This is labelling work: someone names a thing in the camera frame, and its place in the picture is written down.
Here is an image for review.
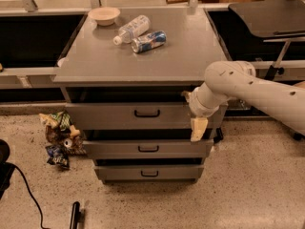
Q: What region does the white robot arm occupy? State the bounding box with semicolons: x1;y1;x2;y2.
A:
182;61;305;142

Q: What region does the grey three-drawer cabinet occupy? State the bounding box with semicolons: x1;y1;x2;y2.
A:
54;8;226;168

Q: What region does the black cable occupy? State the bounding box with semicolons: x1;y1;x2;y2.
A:
12;163;51;229

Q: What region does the grey top drawer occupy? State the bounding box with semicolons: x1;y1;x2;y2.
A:
65;100;229;131

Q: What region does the grey middle drawer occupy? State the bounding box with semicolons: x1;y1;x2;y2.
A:
83;139;213;159

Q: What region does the metal shelf frame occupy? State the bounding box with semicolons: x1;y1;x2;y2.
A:
203;3;305;118
0;10;86;115

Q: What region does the clear plastic water bottle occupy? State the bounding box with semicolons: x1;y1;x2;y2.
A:
113;15;151;45

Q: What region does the grey bottom drawer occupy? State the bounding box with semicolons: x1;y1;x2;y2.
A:
94;165;204;182

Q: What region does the blue silver soda can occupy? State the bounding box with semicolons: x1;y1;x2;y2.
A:
132;31;167;53

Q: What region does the grey drawer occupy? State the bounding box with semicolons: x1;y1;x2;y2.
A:
94;165;204;182
65;100;229;131
83;139;213;159

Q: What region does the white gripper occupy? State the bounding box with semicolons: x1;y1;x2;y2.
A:
181;91;219;142

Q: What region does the left metal shelf frame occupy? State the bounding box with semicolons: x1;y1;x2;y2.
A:
0;10;86;115

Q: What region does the black device at left edge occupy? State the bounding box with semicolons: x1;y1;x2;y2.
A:
0;139;15;199

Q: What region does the green striped snack bag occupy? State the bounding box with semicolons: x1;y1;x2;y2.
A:
39;112;71;131

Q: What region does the wooden stick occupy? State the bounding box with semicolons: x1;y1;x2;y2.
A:
166;0;189;4

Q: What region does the right metal shelf frame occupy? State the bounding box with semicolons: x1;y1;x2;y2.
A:
203;3;305;118

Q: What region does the beige paper bowl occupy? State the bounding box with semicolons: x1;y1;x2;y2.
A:
88;7;120;26

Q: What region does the brown snack bag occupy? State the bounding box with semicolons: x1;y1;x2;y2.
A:
45;125;86;155

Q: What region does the dark blue snack bag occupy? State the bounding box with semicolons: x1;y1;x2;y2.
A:
46;144;70;169

